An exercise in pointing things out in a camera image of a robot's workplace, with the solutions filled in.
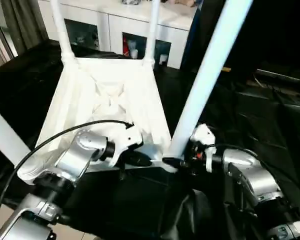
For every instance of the white plastic table top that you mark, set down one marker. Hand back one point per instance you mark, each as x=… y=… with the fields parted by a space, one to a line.
x=72 y=100

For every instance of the white plastic table leg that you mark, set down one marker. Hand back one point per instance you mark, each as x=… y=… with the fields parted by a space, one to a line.
x=61 y=30
x=5 y=135
x=152 y=30
x=210 y=75

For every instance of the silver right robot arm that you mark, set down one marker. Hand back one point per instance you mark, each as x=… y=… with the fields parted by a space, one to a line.
x=260 y=180

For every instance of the black table mat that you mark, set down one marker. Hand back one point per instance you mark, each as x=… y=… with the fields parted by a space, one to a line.
x=252 y=120

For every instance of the long dark metal rod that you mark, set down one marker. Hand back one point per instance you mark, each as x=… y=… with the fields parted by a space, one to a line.
x=282 y=76

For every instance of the white cabinet with glass doors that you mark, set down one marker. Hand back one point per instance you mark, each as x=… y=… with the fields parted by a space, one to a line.
x=103 y=17

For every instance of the grey curtain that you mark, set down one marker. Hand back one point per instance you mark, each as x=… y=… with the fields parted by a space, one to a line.
x=22 y=25

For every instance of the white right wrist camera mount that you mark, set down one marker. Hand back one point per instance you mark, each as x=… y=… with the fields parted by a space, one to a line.
x=202 y=132

